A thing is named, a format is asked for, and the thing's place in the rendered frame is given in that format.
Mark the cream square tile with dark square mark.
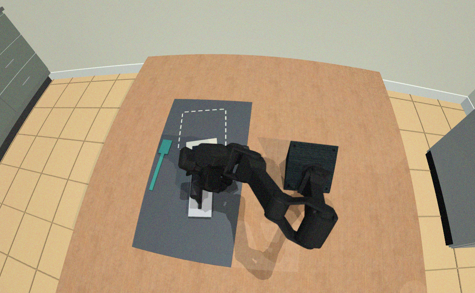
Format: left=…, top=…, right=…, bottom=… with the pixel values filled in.
left=186, top=138, right=217, bottom=151

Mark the teal flat spatula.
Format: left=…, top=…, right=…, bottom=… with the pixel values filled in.
left=149, top=139, right=172, bottom=191

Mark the dark grey mat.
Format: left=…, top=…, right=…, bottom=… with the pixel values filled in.
left=132, top=99, right=252, bottom=267

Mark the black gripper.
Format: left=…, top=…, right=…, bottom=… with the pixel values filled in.
left=178, top=147, right=233, bottom=186

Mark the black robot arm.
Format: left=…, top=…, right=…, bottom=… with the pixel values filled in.
left=195, top=143, right=338, bottom=250

